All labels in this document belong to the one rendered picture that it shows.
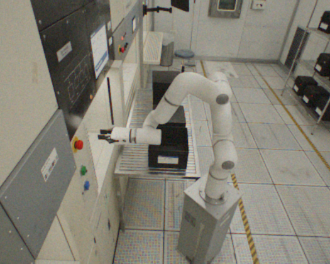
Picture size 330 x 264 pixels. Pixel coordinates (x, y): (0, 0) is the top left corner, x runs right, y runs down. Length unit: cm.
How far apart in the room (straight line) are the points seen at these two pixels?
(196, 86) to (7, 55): 71
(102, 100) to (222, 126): 88
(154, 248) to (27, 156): 169
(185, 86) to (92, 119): 94
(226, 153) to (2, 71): 100
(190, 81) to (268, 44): 517
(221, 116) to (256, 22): 488
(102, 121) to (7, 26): 124
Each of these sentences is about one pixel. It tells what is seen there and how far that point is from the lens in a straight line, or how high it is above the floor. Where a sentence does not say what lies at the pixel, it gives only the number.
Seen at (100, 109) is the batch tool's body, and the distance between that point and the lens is 175.
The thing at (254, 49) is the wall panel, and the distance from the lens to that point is 611.
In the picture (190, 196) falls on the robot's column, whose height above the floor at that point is 76.
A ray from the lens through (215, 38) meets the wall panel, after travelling 582.
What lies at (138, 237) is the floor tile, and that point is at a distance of 227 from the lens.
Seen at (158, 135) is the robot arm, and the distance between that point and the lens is 124.
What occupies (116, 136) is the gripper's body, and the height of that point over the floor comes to 121.
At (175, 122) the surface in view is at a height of 86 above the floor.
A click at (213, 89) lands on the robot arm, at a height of 154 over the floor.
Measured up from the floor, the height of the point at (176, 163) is 82.
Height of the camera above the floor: 198
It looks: 37 degrees down
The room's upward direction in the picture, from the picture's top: 3 degrees clockwise
